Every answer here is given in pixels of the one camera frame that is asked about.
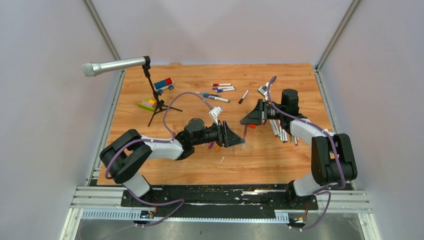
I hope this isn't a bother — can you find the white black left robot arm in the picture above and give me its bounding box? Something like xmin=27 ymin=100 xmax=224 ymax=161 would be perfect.
xmin=99 ymin=118 xmax=245 ymax=207

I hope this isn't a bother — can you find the blue red toy truck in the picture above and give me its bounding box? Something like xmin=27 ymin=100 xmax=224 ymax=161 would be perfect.
xmin=153 ymin=78 xmax=175 ymax=95

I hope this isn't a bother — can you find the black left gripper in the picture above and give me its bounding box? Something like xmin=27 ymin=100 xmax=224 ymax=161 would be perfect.
xmin=193 ymin=120 xmax=246 ymax=149

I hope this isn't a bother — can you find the light green cap marker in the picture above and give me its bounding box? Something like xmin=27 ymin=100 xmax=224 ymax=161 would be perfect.
xmin=279 ymin=126 xmax=285 ymax=143

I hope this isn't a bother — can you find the slotted grey cable duct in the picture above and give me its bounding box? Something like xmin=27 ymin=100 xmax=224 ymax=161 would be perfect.
xmin=80 ymin=208 xmax=290 ymax=224

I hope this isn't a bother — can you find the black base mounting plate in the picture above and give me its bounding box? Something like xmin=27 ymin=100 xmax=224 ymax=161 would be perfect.
xmin=120 ymin=184 xmax=319 ymax=219

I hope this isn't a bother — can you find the red cap marker far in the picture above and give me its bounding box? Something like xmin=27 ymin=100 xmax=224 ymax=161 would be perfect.
xmin=212 ymin=83 xmax=232 ymax=87

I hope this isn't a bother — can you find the black cap marker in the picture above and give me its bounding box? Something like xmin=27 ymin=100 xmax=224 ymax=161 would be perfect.
xmin=238 ymin=89 xmax=250 ymax=104

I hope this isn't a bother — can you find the green pink yellow block stack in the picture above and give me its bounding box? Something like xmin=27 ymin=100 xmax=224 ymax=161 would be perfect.
xmin=137 ymin=98 xmax=157 ymax=112

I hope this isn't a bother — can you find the brown cap marker pen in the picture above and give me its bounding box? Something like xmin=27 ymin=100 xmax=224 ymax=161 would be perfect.
xmin=268 ymin=119 xmax=278 ymax=136

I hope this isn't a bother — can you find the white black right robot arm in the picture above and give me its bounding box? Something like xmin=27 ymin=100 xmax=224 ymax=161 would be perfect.
xmin=240 ymin=89 xmax=358 ymax=209

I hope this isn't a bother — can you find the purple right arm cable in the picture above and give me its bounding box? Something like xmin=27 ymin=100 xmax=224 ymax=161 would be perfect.
xmin=266 ymin=75 xmax=347 ymax=232

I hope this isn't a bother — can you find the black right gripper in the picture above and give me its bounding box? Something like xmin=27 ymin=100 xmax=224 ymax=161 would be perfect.
xmin=239 ymin=98 xmax=285 ymax=125

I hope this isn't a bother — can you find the silver microphone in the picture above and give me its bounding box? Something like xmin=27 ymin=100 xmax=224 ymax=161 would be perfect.
xmin=81 ymin=56 xmax=151 ymax=77

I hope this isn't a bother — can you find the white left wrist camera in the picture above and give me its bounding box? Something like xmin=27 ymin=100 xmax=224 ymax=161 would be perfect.
xmin=208 ymin=106 xmax=223 ymax=125

